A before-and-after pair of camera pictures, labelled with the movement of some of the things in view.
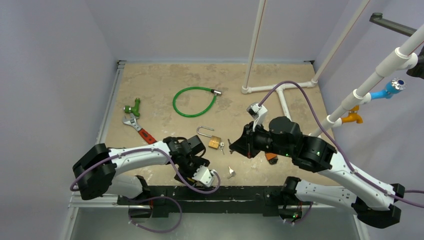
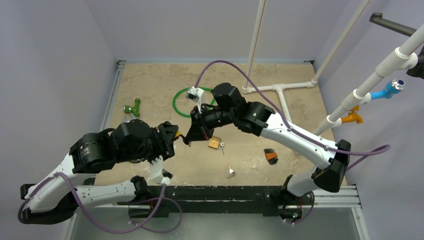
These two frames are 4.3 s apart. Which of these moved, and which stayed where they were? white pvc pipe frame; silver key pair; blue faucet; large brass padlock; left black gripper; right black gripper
Moved: right black gripper; left black gripper
Stayed: blue faucet; large brass padlock; white pvc pipe frame; silver key pair
